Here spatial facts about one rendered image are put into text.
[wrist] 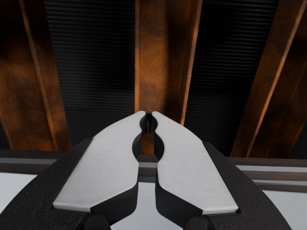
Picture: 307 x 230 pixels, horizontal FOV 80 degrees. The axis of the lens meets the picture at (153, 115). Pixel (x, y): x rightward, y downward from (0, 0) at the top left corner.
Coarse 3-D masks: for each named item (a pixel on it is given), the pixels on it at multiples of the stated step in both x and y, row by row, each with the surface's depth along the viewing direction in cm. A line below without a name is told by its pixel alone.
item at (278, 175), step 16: (0, 160) 19; (16, 160) 19; (32, 160) 19; (48, 160) 19; (144, 160) 20; (240, 160) 21; (256, 160) 21; (272, 160) 21; (288, 160) 21; (304, 160) 22; (144, 176) 19; (256, 176) 20; (272, 176) 20; (288, 176) 20; (304, 176) 20
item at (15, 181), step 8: (0, 176) 17; (8, 176) 17; (16, 176) 17; (24, 176) 17; (32, 176) 17; (0, 184) 17; (8, 184) 17; (16, 184) 17; (24, 184) 17; (0, 192) 18; (8, 192) 18; (16, 192) 18; (0, 200) 18; (8, 200) 18; (0, 208) 19
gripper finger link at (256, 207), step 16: (208, 144) 9; (224, 160) 8; (224, 176) 8; (240, 176) 8; (240, 192) 7; (256, 192) 7; (240, 208) 6; (256, 208) 6; (272, 208) 6; (208, 224) 6; (224, 224) 6; (240, 224) 6; (256, 224) 6; (272, 224) 6; (288, 224) 6
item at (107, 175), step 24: (120, 120) 11; (144, 120) 12; (96, 144) 9; (120, 144) 9; (96, 168) 8; (120, 168) 8; (72, 192) 6; (96, 192) 7; (120, 192) 7; (120, 216) 7
